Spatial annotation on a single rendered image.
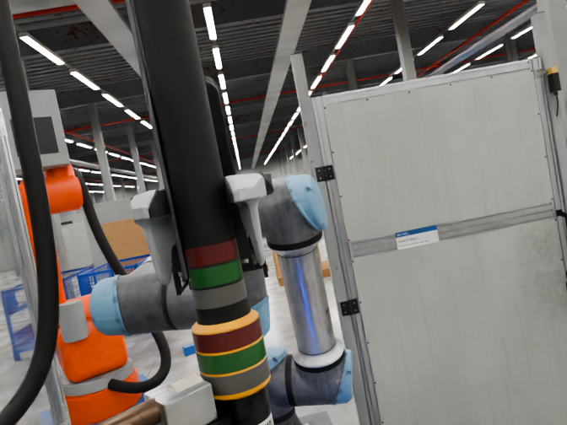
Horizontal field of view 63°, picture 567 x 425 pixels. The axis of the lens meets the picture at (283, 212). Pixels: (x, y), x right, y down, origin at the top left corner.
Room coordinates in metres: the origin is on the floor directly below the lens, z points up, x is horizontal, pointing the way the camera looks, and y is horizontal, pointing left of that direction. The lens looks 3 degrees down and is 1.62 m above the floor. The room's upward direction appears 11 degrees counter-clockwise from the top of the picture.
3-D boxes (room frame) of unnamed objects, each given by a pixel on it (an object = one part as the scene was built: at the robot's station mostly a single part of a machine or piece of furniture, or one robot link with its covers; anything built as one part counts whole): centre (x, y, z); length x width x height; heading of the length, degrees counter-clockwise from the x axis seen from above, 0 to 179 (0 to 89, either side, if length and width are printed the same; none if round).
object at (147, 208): (0.29, 0.08, 1.61); 0.09 x 0.03 x 0.06; 174
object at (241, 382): (0.29, 0.05, 1.51); 0.04 x 0.04 x 0.01
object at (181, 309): (0.56, 0.09, 1.51); 0.11 x 0.08 x 0.11; 78
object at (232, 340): (0.29, 0.05, 1.54); 0.04 x 0.04 x 0.01
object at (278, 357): (1.07, 0.11, 1.19); 0.13 x 0.12 x 0.14; 78
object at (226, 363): (0.29, 0.05, 1.53); 0.04 x 0.04 x 0.01
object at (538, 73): (2.16, -1.32, 1.82); 0.09 x 0.04 x 0.23; 94
